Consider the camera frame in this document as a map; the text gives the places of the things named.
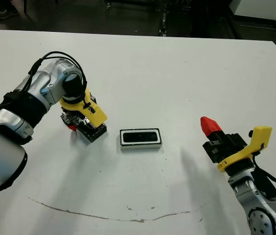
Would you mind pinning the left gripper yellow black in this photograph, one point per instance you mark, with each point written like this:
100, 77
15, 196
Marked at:
94, 115

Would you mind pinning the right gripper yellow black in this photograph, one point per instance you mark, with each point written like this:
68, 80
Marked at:
226, 149

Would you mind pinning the glossy black box lid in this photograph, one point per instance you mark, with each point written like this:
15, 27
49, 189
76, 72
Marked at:
94, 133

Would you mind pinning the slim black camera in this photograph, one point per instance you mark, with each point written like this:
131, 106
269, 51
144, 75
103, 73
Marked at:
140, 137

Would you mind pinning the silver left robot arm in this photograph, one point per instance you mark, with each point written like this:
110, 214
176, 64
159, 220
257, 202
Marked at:
50, 80

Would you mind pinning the black box with white insert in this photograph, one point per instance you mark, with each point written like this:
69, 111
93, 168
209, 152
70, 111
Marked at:
141, 148

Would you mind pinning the white cabinet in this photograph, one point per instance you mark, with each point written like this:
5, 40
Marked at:
262, 9

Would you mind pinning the man in black clothes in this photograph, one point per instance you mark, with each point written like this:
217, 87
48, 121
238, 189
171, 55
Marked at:
7, 14

